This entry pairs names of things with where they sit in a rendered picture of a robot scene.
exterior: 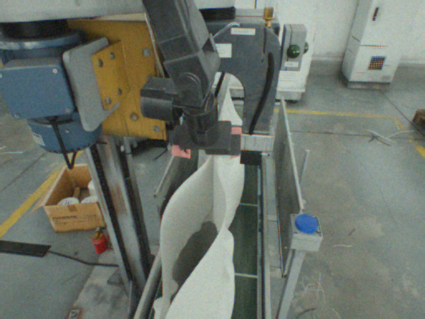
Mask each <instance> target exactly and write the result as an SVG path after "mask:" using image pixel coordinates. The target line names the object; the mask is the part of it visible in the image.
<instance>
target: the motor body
mask: <svg viewBox="0 0 425 319"><path fill-rule="evenodd" d="M81 44H82V41H81V40H80V35H79V32H78V31H77V30H76V29H71V28H68V29H67V30H66V31H64V32H59V33H56V34H51V35H42V36H35V37H8V36H4V35H3V34H0V58H1V61H2V64H3V65H5V64H7V63H8V62H9V61H11V60H16V59H26V58H44V57H54V56H60V57H62V58H63V54H64V52H66V51H68V50H70V49H72V48H74V47H78V46H79V45H81ZM26 120H27V123H28V125H29V126H28V127H27V129H28V130H30V132H31V133H32V135H33V138H34V140H35V141H36V143H38V144H39V146H41V147H42V148H43V149H44V150H46V151H47V152H52V153H55V154H62V151H61V147H60V144H59V142H58V140H57V137H56V133H55V131H54V129H53V127H52V126H51V122H50V121H49V120H46V119H45V117H42V118H30V119H26ZM56 123H57V126H58V128H59V131H60V135H61V138H62V142H63V144H64V146H65V148H66V153H67V154H69V153H73V152H79V151H81V150H83V149H87V148H89V147H90V146H92V145H93V144H95V143H96V142H97V141H98V140H99V138H100V135H101V134H102V132H103V125H102V123H101V124H100V125H99V126H98V127H97V128H96V129H95V130H94V131H85V130H84V129H83V125H82V122H81V120H73V119H72V117H71V114H68V115H59V116H58V118H57V120H56Z"/></svg>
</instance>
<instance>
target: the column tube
mask: <svg viewBox="0 0 425 319"><path fill-rule="evenodd" d="M120 140H121V144H124V149H125V153H126V154H128V153H130V152H131V150H130V147H129V138H128V137H125V136H116V135H100V138H99V140H98V141H102V142H106V143H107V145H106V144H96V146H97V149H98V153H99V157H100V164H101V165H102V167H103V170H104V175H105V179H106V183H107V186H108V188H109V193H110V198H111V199H112V205H113V206H114V209H115V217H116V218H117V223H118V225H119V228H120V234H121V237H122V238H123V243H124V246H125V252H126V254H127V257H128V262H129V265H130V271H131V273H132V275H133V276H134V277H136V282H137V284H138V287H139V289H140V291H141V295H140V297H142V294H143V292H144V287H145V285H146V283H147V281H148V275H147V274H145V273H147V272H146V269H145V262H144V257H143V251H142V248H141V246H140V243H139V237H137V235H138V233H137V227H136V223H135V220H134V211H133V209H132V203H131V200H130V197H129V190H128V187H127V184H126V179H124V178H125V173H124V167H123V165H122V161H121V156H120V151H119V149H116V147H115V146H116V145H118V144H119V143H120ZM83 154H84V156H85V159H86V163H87V166H88V168H89V172H90V175H91V180H92V182H93V184H94V186H95V191H96V194H97V198H98V200H99V203H100V208H101V210H102V213H103V217H104V219H105V225H106V227H107V228H108V233H109V235H110V239H111V242H112V245H113V247H114V252H115V255H116V259H117V262H118V264H119V268H120V271H121V274H122V278H123V280H124V282H125V288H126V290H127V294H128V295H129V287H130V284H129V281H128V276H127V274H126V270H125V265H124V262H123V261H122V257H121V252H120V248H119V246H118V243H117V238H116V236H115V233H114V229H113V226H112V222H111V219H110V216H109V211H108V209H107V205H106V202H105V198H104V196H103V191H102V189H101V186H100V180H99V179H98V177H97V175H98V173H97V172H96V170H95V163H94V161H93V158H92V154H91V152H90V149H89V148H87V149H83ZM126 157H127V163H128V166H129V175H130V178H131V182H132V188H133V191H134V196H135V202H136V204H137V208H138V214H139V219H140V227H141V230H142V233H143V239H144V244H145V249H146V253H147V255H148V263H149V268H150V271H151V268H152V266H153V264H152V258H151V251H150V246H149V237H148V234H147V230H146V225H145V222H144V211H143V208H142V205H141V202H140V195H139V189H138V183H137V179H136V176H135V169H134V163H133V157H132V154H130V155H126ZM138 236H139V235H138Z"/></svg>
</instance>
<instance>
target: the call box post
mask: <svg viewBox="0 0 425 319"><path fill-rule="evenodd" d="M304 256H305V250H303V249H294V248H293V251H292V254H291V260H290V263H289V268H288V271H287V274H286V281H285V284H284V287H283V291H282V294H281V301H280V304H279V307H278V312H277V314H276V319H286V317H287V312H288V310H289V308H290V303H291V300H292V295H293V293H294V291H295V286H296V282H297V280H298V276H299V273H300V267H301V264H302V263H303V257H304Z"/></svg>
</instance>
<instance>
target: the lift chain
mask: <svg viewBox="0 0 425 319"><path fill-rule="evenodd" d="M89 149H90V152H91V154H92V158H93V161H94V163H95V170H96V172H97V173H98V175H97V177H98V179H99V180H100V186H101V189H102V191H103V196H104V198H105V202H106V205H107V209H108V211H109V216H110V219H111V222H112V226H113V229H114V233H115V236H116V238H117V243H118V246H119V248H120V252H121V257H122V261H123V262H124V265H125V270H126V274H127V276H128V281H129V284H130V281H133V275H132V273H131V271H130V265H129V262H128V257H127V254H126V252H125V246H124V243H123V238H122V237H121V234H120V228H119V225H118V223H117V218H116V217H115V209H114V206H113V205H112V199H111V198H110V193H109V188H108V186H107V183H106V179H105V175H104V170H103V167H102V165H101V164H100V157H99V153H98V149H97V146H96V144H93V145H92V146H90V147H89Z"/></svg>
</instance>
